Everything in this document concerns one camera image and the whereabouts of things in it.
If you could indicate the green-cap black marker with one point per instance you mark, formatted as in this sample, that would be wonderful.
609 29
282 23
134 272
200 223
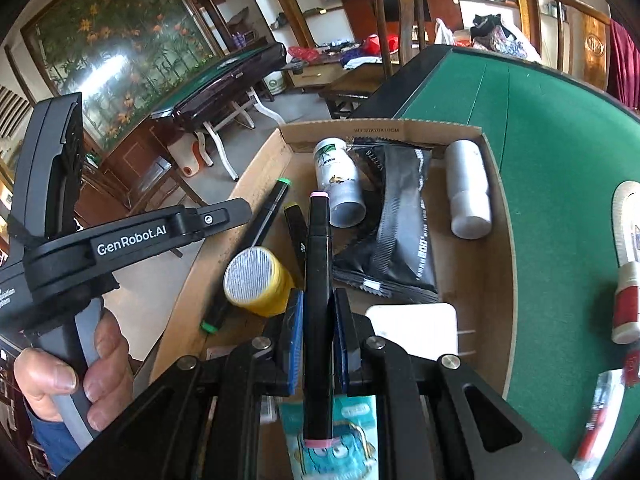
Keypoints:
260 220

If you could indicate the white tube with red label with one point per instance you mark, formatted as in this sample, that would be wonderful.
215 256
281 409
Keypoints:
627 305

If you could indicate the white bottle with green label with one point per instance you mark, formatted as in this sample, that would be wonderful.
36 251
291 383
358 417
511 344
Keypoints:
337 180

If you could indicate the floral cloth pile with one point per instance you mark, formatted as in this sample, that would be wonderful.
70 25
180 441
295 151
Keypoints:
510 45

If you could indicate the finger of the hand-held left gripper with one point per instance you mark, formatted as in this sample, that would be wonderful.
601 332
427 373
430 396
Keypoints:
210 220

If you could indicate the yellow jar with white lid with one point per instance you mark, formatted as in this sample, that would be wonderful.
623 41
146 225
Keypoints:
255 277

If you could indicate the clear packet with red item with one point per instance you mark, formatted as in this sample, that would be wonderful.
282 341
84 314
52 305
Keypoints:
600 410

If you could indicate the round-back wooden chair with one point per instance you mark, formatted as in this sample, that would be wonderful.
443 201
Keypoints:
595 45

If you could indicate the cardboard box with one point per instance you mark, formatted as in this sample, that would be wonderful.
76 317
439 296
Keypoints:
475 270

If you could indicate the yellow-cap black marker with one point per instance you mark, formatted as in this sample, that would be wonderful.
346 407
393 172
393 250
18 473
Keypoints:
296 230

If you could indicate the tall wooden chair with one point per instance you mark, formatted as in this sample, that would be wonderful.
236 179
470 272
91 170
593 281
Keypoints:
400 20

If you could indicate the black bag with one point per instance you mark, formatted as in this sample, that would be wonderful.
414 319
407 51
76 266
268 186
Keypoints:
487 25

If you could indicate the brown wooden side chair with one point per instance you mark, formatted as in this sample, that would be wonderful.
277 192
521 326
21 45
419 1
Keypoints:
140 170

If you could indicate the white carton box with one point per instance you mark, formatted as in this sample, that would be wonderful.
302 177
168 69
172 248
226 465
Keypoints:
415 330

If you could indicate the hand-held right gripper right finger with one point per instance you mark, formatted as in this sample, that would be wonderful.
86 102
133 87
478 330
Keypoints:
342 340

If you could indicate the white plastic bag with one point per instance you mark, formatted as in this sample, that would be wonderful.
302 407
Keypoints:
444 32

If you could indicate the red bag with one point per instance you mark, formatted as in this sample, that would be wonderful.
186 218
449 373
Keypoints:
382 45

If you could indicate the person's left hand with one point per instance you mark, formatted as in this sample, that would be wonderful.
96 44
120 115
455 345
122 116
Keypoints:
110 370

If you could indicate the plain white bottle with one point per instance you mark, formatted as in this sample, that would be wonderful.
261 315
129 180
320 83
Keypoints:
467 185

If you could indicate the dark mahjong table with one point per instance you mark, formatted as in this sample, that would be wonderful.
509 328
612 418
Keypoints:
220 80

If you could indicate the blue cartoon packet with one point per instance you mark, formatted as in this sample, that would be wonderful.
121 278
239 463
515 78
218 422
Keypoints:
350 455

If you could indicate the round table centre plate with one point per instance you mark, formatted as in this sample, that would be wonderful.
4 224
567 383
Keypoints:
627 220

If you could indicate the pink-cap black marker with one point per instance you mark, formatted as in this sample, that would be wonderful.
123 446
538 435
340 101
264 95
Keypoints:
317 260

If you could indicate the low wooden cabinet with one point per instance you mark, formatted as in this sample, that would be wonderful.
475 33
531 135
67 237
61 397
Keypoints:
310 77

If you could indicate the black foil pouch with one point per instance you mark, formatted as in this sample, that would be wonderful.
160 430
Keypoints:
395 225

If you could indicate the wooden pillar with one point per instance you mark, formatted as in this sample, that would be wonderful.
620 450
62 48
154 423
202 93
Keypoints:
525 5
290 0

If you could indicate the white orange plastic jug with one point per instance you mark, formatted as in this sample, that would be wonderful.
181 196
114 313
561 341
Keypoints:
186 157

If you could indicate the floral wall painting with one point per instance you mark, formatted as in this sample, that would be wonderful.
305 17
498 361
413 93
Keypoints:
115 45

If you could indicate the red cloth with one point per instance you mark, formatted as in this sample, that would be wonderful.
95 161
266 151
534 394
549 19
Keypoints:
625 65

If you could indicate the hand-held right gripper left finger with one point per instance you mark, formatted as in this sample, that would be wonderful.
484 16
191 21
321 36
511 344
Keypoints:
295 340

